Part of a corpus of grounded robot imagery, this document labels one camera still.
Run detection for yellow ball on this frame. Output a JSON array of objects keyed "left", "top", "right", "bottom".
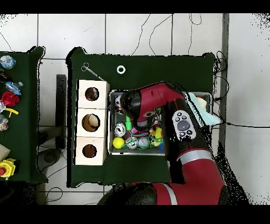
[{"left": 112, "top": 136, "right": 126, "bottom": 149}]

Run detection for crushed bottle with blue label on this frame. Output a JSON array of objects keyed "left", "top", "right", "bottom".
[{"left": 4, "top": 81, "right": 24, "bottom": 96}]

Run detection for yellow emergency stop button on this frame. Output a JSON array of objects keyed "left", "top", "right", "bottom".
[{"left": 0, "top": 158, "right": 17, "bottom": 179}]

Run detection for white toy baseball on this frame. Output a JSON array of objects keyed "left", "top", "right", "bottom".
[{"left": 138, "top": 136, "right": 150, "bottom": 148}]

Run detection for cream knitted cloth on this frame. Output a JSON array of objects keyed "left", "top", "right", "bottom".
[{"left": 196, "top": 96, "right": 208, "bottom": 110}]

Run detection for silver soda can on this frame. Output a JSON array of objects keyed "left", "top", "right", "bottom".
[{"left": 114, "top": 123, "right": 127, "bottom": 137}]

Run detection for metal scissors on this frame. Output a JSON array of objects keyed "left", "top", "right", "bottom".
[{"left": 81, "top": 62, "right": 105, "bottom": 81}]

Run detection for crushed clear plastic bottle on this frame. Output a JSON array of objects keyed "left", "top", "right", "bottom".
[{"left": 0, "top": 55, "right": 16, "bottom": 70}]

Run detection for clear plastic packet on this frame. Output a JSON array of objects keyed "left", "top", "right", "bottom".
[{"left": 0, "top": 114, "right": 9, "bottom": 132}]

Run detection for wooden box with three holes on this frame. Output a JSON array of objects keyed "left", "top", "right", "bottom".
[{"left": 73, "top": 79, "right": 111, "bottom": 166}]

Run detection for red cloth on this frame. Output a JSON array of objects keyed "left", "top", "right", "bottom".
[{"left": 0, "top": 91, "right": 20, "bottom": 107}]

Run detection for yellow plastic toy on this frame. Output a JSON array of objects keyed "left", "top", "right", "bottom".
[{"left": 4, "top": 107, "right": 20, "bottom": 118}]

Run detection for beige foam block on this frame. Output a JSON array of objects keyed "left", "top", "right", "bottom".
[{"left": 0, "top": 144, "right": 11, "bottom": 162}]

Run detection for mint green knitted cloth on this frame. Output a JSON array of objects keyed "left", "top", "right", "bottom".
[{"left": 187, "top": 92, "right": 221, "bottom": 127}]

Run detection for green skipping rope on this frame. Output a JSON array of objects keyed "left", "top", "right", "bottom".
[{"left": 122, "top": 115, "right": 163, "bottom": 151}]

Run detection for wire mesh bin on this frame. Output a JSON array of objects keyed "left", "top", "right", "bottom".
[{"left": 108, "top": 90, "right": 213, "bottom": 157}]

